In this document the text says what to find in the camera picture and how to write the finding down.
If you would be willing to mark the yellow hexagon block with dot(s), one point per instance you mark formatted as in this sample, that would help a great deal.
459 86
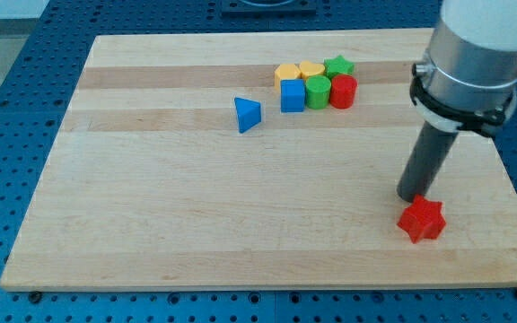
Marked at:
286 72

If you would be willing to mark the blue cube block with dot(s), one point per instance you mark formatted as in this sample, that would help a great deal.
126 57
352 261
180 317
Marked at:
292 96

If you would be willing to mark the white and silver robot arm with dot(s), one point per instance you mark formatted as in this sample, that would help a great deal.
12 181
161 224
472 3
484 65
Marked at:
467 77

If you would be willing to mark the light wooden board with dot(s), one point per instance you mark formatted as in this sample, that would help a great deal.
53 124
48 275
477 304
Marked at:
150 186

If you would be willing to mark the red cylinder block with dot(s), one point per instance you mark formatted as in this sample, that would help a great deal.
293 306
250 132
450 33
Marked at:
342 92

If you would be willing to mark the yellow heart block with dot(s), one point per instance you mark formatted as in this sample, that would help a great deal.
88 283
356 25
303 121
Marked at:
309 69

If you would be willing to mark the red star block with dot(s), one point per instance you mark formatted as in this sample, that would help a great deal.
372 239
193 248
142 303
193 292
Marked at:
423 219

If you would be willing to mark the green cylinder block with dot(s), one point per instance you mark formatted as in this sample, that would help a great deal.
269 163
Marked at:
317 92

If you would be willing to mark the blue triangle block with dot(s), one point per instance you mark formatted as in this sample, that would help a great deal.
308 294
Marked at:
248 113

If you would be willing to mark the green star block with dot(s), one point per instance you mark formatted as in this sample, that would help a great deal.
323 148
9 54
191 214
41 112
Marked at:
338 65

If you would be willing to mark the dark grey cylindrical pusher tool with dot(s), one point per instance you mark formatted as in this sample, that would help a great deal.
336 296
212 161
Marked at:
430 151

